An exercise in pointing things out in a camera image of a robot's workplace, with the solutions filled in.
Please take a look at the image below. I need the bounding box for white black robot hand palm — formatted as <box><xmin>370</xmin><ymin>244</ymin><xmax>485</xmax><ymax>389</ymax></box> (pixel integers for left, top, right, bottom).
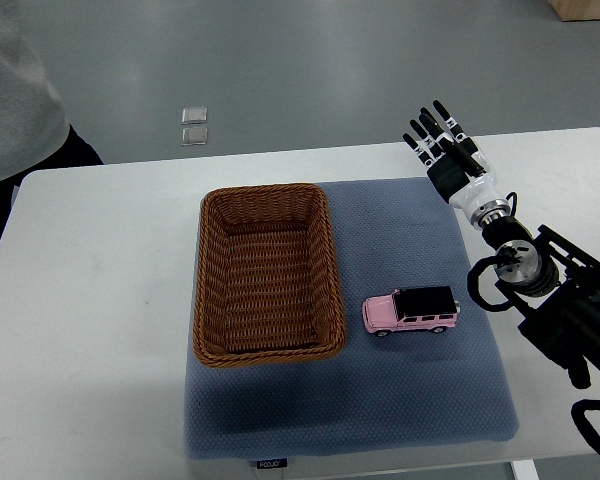
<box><xmin>426</xmin><ymin>135</ymin><xmax>509</xmax><ymax>220</ymax></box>

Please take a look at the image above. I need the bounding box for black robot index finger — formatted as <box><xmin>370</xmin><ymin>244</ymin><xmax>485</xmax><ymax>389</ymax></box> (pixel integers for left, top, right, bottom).
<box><xmin>433</xmin><ymin>100</ymin><xmax>467</xmax><ymax>143</ymax></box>

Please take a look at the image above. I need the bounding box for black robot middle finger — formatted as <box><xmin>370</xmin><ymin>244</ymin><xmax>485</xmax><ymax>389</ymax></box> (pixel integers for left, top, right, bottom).
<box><xmin>419</xmin><ymin>107</ymin><xmax>454</xmax><ymax>147</ymax></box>

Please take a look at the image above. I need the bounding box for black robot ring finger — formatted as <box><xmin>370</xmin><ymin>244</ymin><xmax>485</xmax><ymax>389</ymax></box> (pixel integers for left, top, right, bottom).
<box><xmin>409</xmin><ymin>118</ymin><xmax>445</xmax><ymax>156</ymax></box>

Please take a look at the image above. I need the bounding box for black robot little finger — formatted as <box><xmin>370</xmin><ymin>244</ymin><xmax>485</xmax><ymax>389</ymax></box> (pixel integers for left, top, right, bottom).
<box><xmin>402</xmin><ymin>133</ymin><xmax>435</xmax><ymax>165</ymax></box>

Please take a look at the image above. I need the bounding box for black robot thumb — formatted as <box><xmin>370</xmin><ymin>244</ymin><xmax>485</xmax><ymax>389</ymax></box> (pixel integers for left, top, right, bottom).
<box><xmin>447</xmin><ymin>142</ymin><xmax>485</xmax><ymax>176</ymax></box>

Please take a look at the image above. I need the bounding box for pink toy car black roof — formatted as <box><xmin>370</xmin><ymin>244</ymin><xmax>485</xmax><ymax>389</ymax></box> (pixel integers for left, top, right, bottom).
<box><xmin>362</xmin><ymin>286</ymin><xmax>461</xmax><ymax>337</ymax></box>

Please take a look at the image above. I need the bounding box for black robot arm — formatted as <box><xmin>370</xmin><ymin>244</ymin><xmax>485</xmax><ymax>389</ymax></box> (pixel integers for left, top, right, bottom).
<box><xmin>403</xmin><ymin>101</ymin><xmax>600</xmax><ymax>389</ymax></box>

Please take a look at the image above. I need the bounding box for brown wicker basket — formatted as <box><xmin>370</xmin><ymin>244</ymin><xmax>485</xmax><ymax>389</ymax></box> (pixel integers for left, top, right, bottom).
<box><xmin>192</xmin><ymin>183</ymin><xmax>347</xmax><ymax>368</ymax></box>

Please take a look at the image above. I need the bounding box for wooden box corner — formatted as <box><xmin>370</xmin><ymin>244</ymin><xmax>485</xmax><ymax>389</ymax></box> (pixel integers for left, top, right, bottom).
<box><xmin>548</xmin><ymin>0</ymin><xmax>600</xmax><ymax>22</ymax></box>

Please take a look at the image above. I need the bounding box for blue grey cushion mat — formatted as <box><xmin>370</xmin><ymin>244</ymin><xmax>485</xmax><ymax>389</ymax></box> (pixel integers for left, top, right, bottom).
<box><xmin>184</xmin><ymin>178</ymin><xmax>518</xmax><ymax>461</ymax></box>

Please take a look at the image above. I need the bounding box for upper metal floor plate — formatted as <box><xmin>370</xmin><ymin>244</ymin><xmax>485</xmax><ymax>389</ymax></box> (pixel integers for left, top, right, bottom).
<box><xmin>181</xmin><ymin>106</ymin><xmax>208</xmax><ymax>125</ymax></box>

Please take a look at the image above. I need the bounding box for person in grey sweater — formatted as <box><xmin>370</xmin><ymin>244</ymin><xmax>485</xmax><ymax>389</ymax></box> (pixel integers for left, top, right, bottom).
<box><xmin>0</xmin><ymin>0</ymin><xmax>105</xmax><ymax>189</ymax></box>

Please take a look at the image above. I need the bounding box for black cable loop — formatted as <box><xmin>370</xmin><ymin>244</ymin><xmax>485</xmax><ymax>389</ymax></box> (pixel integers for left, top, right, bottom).
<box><xmin>570</xmin><ymin>399</ymin><xmax>600</xmax><ymax>469</ymax></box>

